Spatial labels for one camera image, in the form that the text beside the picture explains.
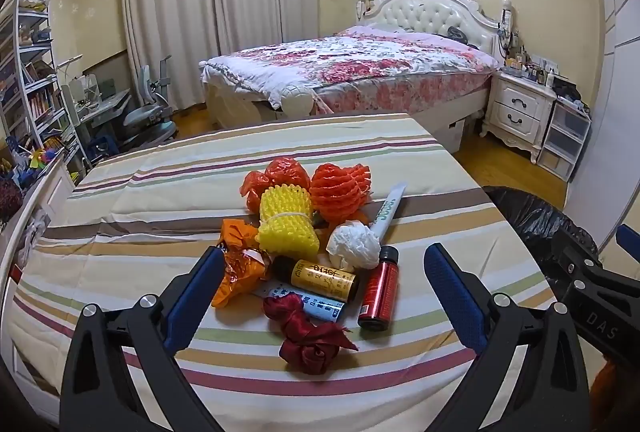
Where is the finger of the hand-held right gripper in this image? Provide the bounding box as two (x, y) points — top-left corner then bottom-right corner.
(616, 224), (640, 253)
(552, 229), (608, 297)

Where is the grey desk chair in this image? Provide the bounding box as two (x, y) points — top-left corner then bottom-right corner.
(122, 56), (178, 147)

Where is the group of small bottles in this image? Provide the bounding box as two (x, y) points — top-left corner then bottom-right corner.
(502, 46), (561, 85)

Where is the red bottle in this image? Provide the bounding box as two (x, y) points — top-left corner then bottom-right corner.
(357, 245), (399, 331)

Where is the white bookshelf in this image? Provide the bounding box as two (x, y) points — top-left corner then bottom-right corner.
(0, 0), (83, 177)

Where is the trash bin with black bag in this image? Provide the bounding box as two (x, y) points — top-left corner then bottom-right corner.
(482, 185), (598, 283)

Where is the white storage box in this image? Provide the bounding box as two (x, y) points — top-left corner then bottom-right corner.
(435, 114), (468, 155)

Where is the grey desk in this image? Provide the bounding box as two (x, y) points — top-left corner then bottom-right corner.
(57, 76), (133, 163)

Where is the white tufted bed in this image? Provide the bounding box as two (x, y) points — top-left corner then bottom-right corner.
(200, 0), (503, 153)

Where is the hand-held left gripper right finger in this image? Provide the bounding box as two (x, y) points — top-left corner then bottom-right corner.
(424, 243), (591, 432)

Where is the white toothpaste tube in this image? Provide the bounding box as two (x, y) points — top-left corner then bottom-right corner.
(367, 182), (408, 243)

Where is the orange clothing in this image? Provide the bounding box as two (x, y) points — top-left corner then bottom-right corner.
(590, 357), (640, 413)

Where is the striped cloth table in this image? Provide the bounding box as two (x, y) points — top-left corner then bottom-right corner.
(7, 113), (558, 432)

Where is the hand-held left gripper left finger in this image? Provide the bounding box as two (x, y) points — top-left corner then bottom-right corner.
(59, 246), (227, 432)

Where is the dark red cloth flower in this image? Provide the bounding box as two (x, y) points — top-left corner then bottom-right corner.
(262, 293), (360, 375)

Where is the beige curtain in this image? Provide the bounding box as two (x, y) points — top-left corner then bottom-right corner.
(122, 0), (321, 107)

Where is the orange snack wrapper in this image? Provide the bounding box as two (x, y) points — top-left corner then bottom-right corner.
(211, 218), (271, 309)

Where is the white wardrobe door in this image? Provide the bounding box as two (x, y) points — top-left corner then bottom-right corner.
(565, 0), (640, 263)

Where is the white nightstand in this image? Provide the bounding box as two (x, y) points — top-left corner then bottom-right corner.
(481, 72), (558, 165)

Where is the floral quilt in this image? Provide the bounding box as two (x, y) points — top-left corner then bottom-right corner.
(200, 24), (493, 113)

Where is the white tissue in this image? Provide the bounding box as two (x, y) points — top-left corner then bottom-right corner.
(326, 220), (383, 270)

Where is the yellow foam fruit net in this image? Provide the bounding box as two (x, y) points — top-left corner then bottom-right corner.
(256, 184), (321, 263)

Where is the white and blue box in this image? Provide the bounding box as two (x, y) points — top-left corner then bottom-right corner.
(252, 284), (347, 323)

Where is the dark clothes pile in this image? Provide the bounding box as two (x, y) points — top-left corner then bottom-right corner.
(552, 76), (593, 113)

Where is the orange plastic bag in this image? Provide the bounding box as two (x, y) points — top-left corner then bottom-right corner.
(241, 158), (311, 213)

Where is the gold bottle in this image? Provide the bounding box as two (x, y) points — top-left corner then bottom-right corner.
(271, 256), (360, 303)

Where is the plastic drawer unit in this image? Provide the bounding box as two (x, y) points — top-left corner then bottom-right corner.
(537, 99), (592, 183)

